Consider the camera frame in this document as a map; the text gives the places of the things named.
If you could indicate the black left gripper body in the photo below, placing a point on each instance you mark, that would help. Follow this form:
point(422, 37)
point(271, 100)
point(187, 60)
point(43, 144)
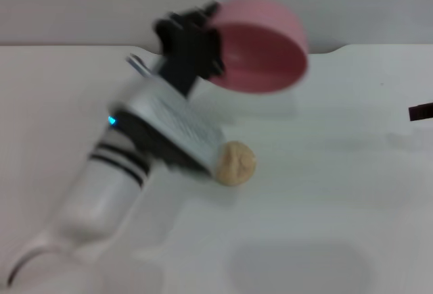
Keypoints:
point(182, 50)

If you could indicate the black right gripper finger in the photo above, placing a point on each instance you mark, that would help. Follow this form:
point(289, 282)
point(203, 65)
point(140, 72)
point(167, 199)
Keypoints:
point(421, 111)

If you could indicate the tan egg yolk pastry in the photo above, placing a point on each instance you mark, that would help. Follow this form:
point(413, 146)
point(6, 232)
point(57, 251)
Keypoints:
point(236, 164)

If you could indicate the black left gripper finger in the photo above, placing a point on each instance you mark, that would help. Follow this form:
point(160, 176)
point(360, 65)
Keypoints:
point(213, 54)
point(209, 11)

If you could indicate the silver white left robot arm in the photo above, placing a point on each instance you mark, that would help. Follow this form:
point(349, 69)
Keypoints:
point(111, 179)

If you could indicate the pink plastic bowl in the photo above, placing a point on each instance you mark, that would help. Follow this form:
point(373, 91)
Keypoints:
point(264, 57)

